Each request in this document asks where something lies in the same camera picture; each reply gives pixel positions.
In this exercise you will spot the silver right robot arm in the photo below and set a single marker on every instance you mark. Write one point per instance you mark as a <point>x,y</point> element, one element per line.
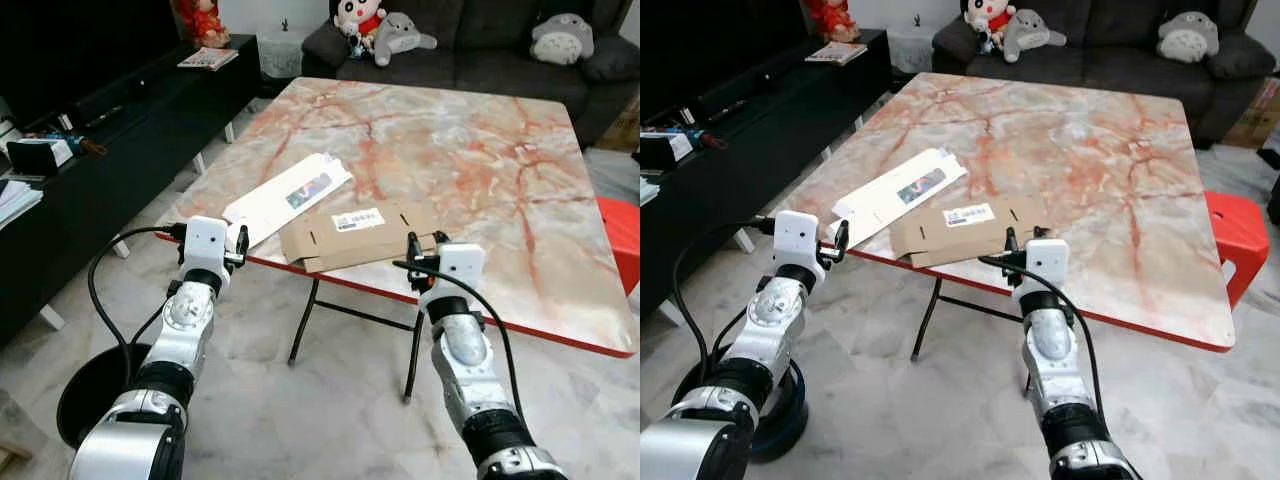
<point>462,350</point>
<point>1050,340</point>

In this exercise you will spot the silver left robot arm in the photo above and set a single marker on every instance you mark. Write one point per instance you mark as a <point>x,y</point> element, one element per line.
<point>185,320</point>
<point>770,315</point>

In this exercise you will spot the flattened white paper box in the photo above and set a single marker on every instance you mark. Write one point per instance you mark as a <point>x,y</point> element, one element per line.
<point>890,195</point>
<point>280,200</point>

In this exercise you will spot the flattened brown cardboard box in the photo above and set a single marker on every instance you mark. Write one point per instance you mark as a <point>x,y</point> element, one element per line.
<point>350,245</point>
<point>950,240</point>

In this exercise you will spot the marble top folding table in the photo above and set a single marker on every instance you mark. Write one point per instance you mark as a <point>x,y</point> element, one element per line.
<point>470,170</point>
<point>1090,165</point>

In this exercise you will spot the black TV cabinet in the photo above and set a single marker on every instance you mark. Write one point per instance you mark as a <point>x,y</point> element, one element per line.
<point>730,170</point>
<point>120,170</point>

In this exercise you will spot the black plastic bucket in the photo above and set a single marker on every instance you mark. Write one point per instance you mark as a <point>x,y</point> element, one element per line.
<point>785,420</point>
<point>85,400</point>

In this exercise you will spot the dark grey fabric sofa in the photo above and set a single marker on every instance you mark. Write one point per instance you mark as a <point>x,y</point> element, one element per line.
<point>480,70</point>
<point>1110,68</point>

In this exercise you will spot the red plastic stool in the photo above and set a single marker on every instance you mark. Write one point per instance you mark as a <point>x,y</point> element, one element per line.
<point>1238,235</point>
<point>622,235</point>

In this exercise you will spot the colourful magazine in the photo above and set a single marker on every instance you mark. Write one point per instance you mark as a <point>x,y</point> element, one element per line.
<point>836,53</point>
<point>208,58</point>

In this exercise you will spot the white paper stack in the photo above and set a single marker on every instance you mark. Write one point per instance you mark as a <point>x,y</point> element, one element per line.
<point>18,200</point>
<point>648,190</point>

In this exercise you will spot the white lace cloth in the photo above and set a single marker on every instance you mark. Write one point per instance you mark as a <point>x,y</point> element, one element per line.
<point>282,52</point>
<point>910,48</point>

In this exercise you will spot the black box with white label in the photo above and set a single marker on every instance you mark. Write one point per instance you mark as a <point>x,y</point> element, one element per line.
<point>40,155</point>
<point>665,150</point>

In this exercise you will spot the grey Totoro plush toy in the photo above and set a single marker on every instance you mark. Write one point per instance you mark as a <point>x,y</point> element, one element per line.
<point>1032,34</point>
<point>562,40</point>
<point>1188,38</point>
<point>402,38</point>

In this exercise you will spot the brown cardboard carton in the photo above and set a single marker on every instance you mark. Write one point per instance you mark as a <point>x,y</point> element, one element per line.
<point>625,128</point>
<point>1258,115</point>

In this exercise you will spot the cartoon boy plush doll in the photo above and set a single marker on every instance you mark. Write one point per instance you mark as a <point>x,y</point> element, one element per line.
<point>358,22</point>
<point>988,18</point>

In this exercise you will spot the red festive figurine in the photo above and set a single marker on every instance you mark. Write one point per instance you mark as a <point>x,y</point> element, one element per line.
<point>203,22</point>
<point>832,18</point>

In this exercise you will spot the black television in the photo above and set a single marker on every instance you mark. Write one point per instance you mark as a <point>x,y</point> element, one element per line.
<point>70,45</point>
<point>710,45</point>

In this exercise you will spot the dark grey cushion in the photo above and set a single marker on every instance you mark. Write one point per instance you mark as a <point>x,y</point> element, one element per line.
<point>1240,56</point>

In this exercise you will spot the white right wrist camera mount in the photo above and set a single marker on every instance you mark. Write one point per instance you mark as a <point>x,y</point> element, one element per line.
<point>462,268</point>
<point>1048,262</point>

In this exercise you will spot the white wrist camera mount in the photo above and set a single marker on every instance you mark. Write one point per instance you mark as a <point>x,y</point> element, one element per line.
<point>205,243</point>
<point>800,235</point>
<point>462,268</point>
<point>1048,262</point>

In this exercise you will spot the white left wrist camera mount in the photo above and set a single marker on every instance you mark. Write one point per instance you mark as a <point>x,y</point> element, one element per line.
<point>800,235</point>
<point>205,243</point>

